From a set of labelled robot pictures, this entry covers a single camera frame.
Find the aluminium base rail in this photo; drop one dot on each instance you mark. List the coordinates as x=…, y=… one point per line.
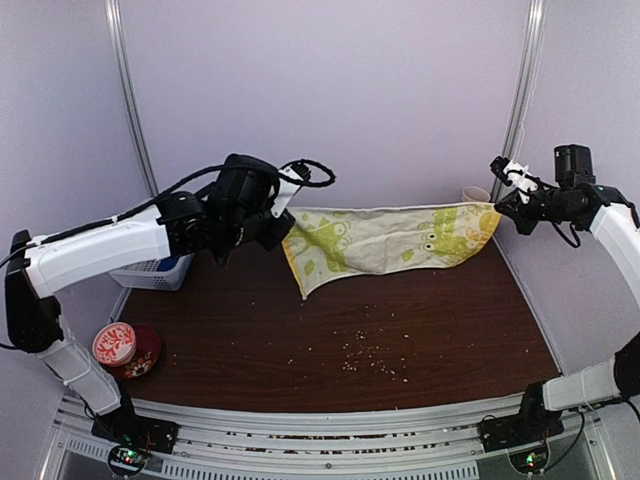
x=440, y=442

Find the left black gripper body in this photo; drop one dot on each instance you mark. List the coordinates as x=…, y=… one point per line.
x=251, y=228

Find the white plastic basket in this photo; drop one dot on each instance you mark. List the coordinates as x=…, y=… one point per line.
x=144, y=275

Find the yellow green patterned towel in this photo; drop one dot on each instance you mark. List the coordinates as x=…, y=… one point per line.
x=327, y=245

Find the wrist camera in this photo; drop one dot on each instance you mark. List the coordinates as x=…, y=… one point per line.
x=287, y=190
x=513, y=174

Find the blue towel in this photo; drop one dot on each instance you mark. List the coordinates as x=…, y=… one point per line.
x=167, y=264

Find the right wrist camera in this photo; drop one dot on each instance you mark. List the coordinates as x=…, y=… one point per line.
x=513, y=174

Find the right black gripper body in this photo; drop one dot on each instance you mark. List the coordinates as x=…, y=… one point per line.
x=556, y=208

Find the right aluminium frame post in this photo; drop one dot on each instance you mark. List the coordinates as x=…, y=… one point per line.
x=526, y=78

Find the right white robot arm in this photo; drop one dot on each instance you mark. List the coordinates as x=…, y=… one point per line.
x=585, y=280

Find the left aluminium frame post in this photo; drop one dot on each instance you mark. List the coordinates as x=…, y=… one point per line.
x=117, y=35

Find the cream ceramic mug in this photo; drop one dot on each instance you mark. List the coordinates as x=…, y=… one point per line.
x=475, y=194

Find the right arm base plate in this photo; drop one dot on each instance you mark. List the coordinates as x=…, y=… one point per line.
x=516, y=430

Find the red white patterned bowl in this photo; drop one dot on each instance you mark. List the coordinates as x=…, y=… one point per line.
x=115, y=345

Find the dark red floral bowl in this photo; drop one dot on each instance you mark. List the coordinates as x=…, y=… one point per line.
x=148, y=351

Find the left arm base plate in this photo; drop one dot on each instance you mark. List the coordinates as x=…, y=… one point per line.
x=145, y=432

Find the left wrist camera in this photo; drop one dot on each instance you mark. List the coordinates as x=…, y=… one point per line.
x=287, y=190

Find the aluminium frame post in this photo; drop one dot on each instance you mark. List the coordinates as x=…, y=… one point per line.
x=117, y=35
x=526, y=78

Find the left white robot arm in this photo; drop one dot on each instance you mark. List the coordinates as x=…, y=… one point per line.
x=173, y=223

